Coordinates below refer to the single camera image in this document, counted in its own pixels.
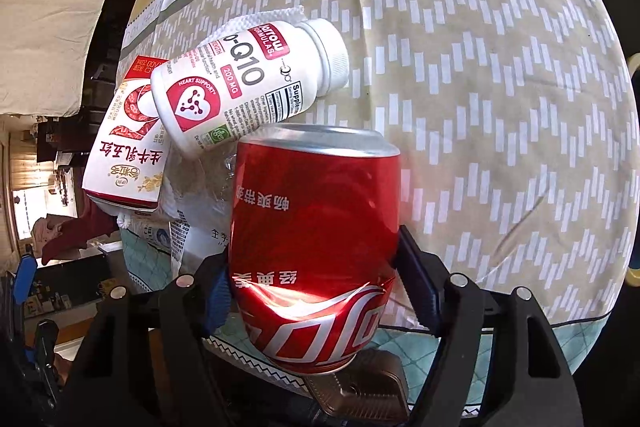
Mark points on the white blue wrapper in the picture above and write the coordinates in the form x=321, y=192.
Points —
x=150, y=230

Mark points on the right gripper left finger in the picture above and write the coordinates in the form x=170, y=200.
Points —
x=191, y=307

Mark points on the clear plastic bottle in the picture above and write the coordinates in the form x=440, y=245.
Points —
x=196, y=199

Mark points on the white hanging cloth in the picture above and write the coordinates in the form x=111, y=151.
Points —
x=44, y=46

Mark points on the white supplement bottle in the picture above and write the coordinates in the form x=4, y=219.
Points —
x=237, y=83

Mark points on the red cola can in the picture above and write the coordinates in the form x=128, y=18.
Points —
x=314, y=234

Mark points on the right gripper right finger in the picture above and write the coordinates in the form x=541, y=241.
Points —
x=452, y=308

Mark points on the red white milk carton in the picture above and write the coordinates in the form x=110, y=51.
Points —
x=126, y=165

